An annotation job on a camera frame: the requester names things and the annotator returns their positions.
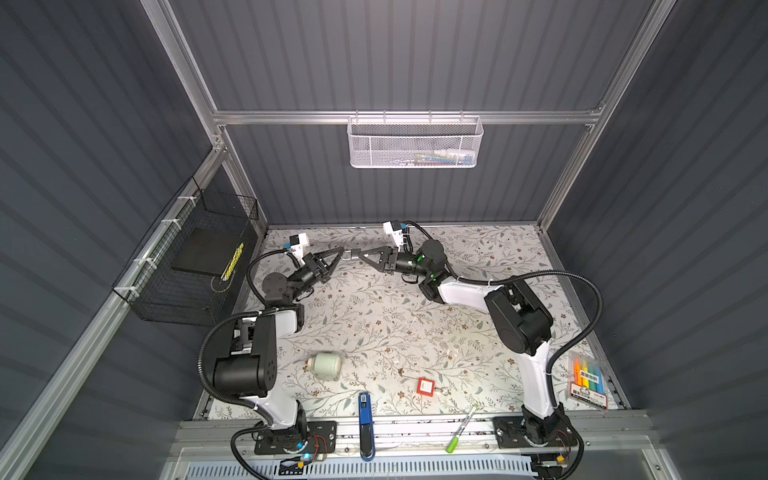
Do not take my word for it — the white wire basket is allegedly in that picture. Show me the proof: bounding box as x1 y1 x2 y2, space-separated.
346 114 484 169

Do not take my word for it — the green marker pen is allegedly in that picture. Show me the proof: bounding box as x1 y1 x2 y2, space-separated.
446 405 479 454

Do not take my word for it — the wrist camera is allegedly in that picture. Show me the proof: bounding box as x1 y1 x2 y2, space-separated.
383 220 407 251
288 232 310 258

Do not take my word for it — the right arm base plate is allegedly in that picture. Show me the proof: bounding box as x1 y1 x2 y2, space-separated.
492 414 578 450

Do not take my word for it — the highlighter pack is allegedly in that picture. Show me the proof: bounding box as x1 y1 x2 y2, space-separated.
569 353 609 410

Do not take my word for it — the white vent strip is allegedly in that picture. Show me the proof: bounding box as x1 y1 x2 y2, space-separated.
185 457 535 480

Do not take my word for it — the black pad in basket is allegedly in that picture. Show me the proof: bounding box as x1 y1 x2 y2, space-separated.
171 228 242 276

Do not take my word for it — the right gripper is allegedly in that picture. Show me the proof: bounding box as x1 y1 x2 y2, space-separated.
361 251 431 282

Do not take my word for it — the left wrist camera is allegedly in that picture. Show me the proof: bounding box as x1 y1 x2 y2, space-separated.
288 232 310 258

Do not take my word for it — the blue utility knife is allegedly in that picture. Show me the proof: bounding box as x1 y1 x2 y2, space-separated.
358 391 375 462

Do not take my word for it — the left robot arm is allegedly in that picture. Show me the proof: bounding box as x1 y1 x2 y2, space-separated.
197 247 344 432

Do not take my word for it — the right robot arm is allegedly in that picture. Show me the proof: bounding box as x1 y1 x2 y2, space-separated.
351 239 563 446

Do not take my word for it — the pale green cup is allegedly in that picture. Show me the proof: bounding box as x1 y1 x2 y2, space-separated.
306 352 343 381

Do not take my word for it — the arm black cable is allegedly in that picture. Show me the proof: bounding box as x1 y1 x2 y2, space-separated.
197 248 301 480
405 220 604 409

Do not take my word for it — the black wire basket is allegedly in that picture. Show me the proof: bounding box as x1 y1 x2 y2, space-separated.
113 181 259 327

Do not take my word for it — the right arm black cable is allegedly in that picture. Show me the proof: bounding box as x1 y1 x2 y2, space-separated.
405 220 604 409

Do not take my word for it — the red padlock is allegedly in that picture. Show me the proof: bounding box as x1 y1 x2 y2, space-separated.
417 378 436 397

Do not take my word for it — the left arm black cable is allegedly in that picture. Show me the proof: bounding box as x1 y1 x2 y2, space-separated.
197 248 301 480

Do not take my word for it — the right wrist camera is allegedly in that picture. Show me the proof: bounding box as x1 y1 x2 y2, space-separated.
383 220 407 251

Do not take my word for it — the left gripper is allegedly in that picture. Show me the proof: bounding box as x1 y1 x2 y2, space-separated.
286 249 342 308

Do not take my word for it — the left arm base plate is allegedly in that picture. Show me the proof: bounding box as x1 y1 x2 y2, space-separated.
253 421 338 455

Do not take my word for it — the yellow brush in basket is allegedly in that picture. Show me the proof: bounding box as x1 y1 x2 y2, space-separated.
220 243 244 282

